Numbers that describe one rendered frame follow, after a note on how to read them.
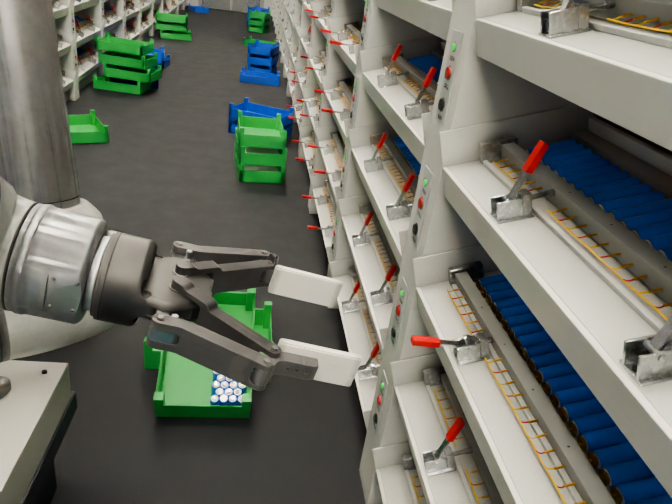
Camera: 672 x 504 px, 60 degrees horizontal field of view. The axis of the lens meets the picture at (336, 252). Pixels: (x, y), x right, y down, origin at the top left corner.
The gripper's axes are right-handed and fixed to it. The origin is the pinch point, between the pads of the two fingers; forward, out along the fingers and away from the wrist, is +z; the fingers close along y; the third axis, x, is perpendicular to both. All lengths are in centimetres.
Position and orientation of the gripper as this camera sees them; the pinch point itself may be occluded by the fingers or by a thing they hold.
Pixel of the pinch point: (329, 325)
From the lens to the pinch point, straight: 53.9
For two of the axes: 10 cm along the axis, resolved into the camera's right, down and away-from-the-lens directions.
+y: 1.2, 4.6, -8.8
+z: 9.4, 2.4, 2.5
